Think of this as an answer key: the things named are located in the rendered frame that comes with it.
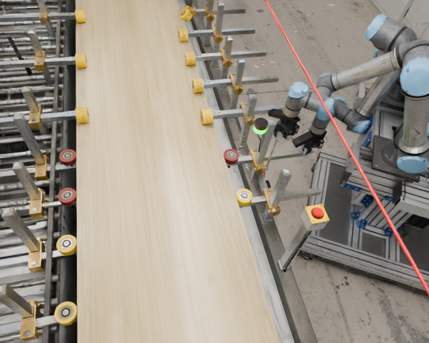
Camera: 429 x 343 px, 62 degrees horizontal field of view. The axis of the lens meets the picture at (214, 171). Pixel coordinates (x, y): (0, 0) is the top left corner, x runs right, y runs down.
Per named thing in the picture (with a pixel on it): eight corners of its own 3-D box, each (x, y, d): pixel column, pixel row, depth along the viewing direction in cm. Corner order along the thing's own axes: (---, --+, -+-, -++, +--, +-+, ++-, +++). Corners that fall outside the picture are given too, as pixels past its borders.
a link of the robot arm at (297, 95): (308, 95, 146) (289, 88, 147) (301, 114, 154) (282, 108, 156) (312, 84, 150) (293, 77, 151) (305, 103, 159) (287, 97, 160)
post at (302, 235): (285, 260, 173) (314, 216, 137) (289, 269, 170) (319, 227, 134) (276, 262, 172) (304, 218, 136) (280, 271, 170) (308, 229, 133)
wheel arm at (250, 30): (253, 30, 245) (254, 26, 242) (255, 34, 243) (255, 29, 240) (182, 35, 235) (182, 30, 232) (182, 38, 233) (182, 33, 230)
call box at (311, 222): (315, 214, 138) (322, 203, 132) (323, 229, 134) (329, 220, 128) (299, 216, 137) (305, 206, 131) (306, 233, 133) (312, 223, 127)
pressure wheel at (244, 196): (237, 197, 181) (240, 185, 171) (251, 204, 179) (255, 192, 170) (230, 209, 176) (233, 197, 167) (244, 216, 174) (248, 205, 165)
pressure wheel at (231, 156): (233, 160, 194) (237, 147, 185) (237, 172, 190) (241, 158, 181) (220, 162, 193) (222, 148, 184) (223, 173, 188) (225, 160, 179)
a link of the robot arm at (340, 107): (349, 116, 181) (338, 126, 176) (331, 103, 185) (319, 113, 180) (356, 105, 175) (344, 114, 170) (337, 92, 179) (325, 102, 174)
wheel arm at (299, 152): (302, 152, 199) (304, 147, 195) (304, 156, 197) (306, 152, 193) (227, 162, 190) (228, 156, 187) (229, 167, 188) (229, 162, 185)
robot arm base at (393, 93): (410, 88, 206) (419, 74, 198) (410, 105, 197) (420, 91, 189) (384, 81, 207) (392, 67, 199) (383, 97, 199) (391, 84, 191)
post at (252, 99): (242, 151, 221) (255, 92, 182) (243, 155, 219) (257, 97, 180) (236, 152, 221) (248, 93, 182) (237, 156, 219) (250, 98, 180)
